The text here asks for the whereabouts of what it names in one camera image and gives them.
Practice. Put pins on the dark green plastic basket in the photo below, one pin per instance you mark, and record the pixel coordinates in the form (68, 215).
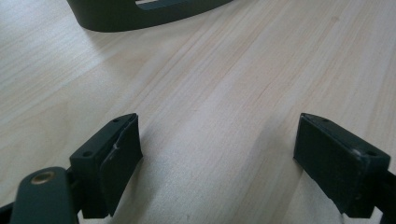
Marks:
(140, 14)

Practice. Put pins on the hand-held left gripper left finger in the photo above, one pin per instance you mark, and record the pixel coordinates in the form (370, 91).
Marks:
(102, 168)

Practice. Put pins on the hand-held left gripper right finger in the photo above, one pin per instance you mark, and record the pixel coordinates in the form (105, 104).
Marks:
(339, 168)

